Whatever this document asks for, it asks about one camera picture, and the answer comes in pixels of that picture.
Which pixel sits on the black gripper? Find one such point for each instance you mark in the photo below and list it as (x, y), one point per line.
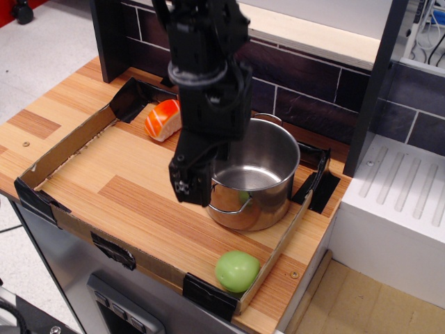
(221, 108)

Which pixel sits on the stainless steel pot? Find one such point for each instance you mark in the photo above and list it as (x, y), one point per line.
(251, 190)

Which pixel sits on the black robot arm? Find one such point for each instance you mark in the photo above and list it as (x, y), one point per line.
(204, 37)

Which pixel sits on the cardboard fence with black tape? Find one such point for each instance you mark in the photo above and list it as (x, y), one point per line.
(107, 182)

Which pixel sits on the salmon sushi toy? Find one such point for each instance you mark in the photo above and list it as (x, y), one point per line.
(163, 120)

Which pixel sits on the green toy apple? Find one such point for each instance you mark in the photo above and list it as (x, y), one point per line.
(236, 270)

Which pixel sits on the grey oven control panel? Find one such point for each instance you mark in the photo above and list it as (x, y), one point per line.
(119, 313)

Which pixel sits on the white drying rack counter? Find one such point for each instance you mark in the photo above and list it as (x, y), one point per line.
(390, 223)

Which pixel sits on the black caster wheel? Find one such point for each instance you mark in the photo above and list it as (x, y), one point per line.
(22, 12)

